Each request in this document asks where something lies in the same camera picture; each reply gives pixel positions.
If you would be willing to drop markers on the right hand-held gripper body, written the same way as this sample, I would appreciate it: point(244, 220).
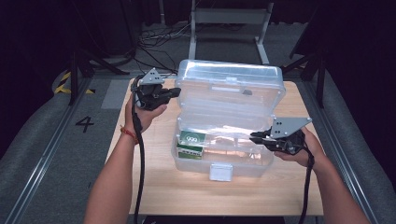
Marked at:
point(289, 133)

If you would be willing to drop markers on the person's right hand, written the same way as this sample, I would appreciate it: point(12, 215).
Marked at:
point(306, 152)

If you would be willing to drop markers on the person's left hand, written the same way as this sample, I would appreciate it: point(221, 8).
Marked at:
point(143, 119)

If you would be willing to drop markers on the yellow and black hazard tape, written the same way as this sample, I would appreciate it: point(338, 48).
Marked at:
point(63, 85)

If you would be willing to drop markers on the green and white carton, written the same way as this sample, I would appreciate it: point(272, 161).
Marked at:
point(190, 144)

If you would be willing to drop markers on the clear plastic storage box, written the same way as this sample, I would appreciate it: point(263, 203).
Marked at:
point(229, 118)

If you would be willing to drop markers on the grey metal stand frame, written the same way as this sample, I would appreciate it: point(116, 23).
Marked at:
point(230, 15)

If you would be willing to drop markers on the metal floor rail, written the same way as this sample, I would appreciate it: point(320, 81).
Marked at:
point(339, 137)
point(46, 152)

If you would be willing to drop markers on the black tripod stand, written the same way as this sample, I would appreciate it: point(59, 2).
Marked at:
point(314, 71)
point(84, 68)

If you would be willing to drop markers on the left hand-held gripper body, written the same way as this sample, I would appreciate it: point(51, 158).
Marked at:
point(151, 91)

